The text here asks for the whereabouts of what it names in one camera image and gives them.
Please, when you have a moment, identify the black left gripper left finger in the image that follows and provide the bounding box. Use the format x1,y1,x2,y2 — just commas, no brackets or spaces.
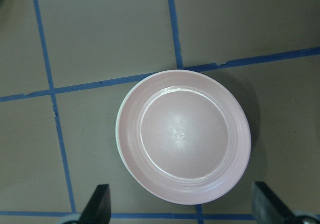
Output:
79,184,111,224

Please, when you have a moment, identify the pink plate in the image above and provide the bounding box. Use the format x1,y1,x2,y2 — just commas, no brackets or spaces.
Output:
124,70,251,205

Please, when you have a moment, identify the cream white plate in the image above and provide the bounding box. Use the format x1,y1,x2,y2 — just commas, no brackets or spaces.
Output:
115,100,130,171

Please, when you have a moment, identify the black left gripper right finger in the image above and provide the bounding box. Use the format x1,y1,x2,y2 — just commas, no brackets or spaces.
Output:
252,182,300,224

